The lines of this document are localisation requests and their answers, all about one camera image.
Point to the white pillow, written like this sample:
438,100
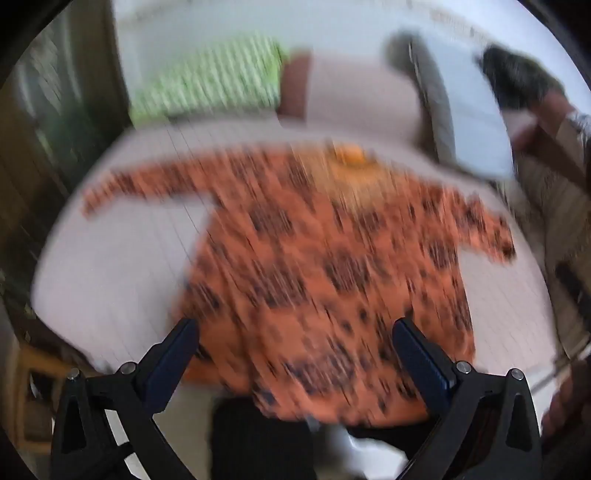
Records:
471,106

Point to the beige quilted bed cover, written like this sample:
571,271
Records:
115,277

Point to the beige pillow with brown band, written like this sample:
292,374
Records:
360,97

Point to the green patterned pillow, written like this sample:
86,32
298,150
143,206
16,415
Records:
207,78

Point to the orange black floral garment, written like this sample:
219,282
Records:
323,277

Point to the person's black pants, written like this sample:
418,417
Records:
258,443

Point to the wooden stool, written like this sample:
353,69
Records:
37,364

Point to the wooden glass cabinet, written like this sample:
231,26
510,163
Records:
55,138

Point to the grey pillow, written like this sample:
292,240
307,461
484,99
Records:
434,101

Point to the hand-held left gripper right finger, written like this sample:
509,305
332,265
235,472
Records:
418,364

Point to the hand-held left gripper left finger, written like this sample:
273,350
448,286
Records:
173,364

